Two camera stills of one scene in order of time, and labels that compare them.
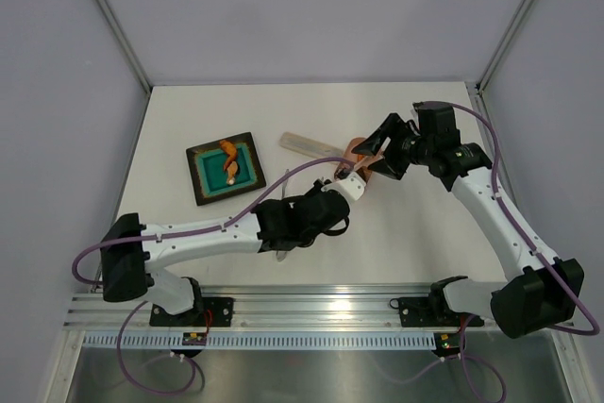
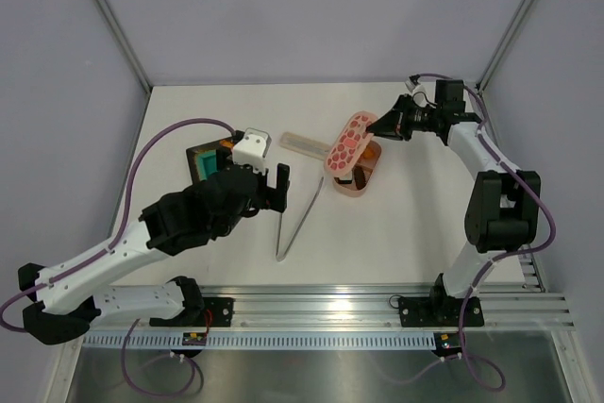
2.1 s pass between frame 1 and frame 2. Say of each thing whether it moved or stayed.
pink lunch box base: moved
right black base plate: stayed
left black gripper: moved
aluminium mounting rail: stayed
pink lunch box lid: moved
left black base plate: stayed
